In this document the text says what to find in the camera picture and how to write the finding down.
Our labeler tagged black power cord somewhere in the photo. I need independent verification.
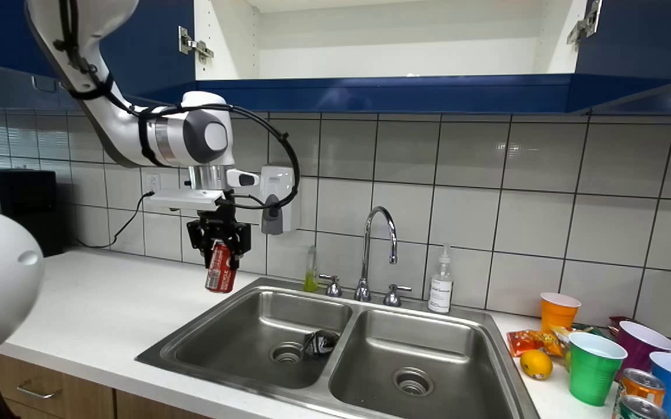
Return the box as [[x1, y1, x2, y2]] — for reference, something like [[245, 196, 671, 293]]
[[77, 189, 158, 251]]

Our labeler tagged wooden lower cabinet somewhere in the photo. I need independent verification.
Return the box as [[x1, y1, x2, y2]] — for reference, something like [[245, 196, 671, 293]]
[[0, 357, 203, 419]]

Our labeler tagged green plastic cup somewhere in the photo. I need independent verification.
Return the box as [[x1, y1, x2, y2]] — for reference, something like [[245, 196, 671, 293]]
[[568, 330, 628, 404]]

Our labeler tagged chrome faucet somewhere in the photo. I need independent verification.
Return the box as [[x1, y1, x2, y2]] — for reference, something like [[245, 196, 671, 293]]
[[318, 204, 414, 307]]

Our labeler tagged grey wall plug adapter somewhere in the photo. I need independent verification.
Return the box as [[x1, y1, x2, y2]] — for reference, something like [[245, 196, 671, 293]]
[[261, 196, 282, 234]]

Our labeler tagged tin can on counter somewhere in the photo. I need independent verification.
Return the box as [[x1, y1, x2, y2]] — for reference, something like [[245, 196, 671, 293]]
[[612, 367, 667, 419]]

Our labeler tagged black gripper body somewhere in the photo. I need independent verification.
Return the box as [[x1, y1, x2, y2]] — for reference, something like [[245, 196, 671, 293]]
[[186, 208, 251, 253]]

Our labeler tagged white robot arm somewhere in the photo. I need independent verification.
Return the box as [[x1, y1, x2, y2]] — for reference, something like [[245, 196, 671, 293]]
[[0, 0, 234, 345]]

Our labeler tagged yellow lemon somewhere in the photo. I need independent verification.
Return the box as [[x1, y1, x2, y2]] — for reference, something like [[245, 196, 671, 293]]
[[520, 350, 551, 381]]

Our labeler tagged orange snack bag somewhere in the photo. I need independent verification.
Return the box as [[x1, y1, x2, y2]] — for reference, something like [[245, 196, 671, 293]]
[[505, 330, 566, 358]]

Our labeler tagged stainless steel double sink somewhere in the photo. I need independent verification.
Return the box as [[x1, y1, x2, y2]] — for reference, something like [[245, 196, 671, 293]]
[[140, 280, 540, 419]]

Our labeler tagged black coffee maker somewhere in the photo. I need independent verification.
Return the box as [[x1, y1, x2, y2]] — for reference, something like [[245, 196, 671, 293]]
[[0, 167, 66, 257]]

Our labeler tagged red soda can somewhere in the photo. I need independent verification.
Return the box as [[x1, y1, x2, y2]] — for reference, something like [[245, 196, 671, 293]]
[[204, 240, 238, 293]]

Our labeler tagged orange plastic cup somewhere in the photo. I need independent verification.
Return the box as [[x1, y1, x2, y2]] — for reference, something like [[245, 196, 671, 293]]
[[540, 290, 579, 330]]

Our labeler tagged clear soap bottle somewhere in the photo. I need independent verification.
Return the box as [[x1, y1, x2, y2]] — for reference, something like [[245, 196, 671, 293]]
[[429, 247, 455, 315]]

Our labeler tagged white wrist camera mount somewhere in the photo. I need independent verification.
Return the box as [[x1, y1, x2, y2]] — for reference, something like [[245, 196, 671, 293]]
[[147, 166, 296, 217]]

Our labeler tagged purple plastic cup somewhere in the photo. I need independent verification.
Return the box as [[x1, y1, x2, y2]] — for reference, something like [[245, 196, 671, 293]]
[[615, 321, 671, 371]]

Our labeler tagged green dish soap bottle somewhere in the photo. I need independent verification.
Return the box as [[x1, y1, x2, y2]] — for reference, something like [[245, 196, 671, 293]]
[[302, 247, 318, 293]]

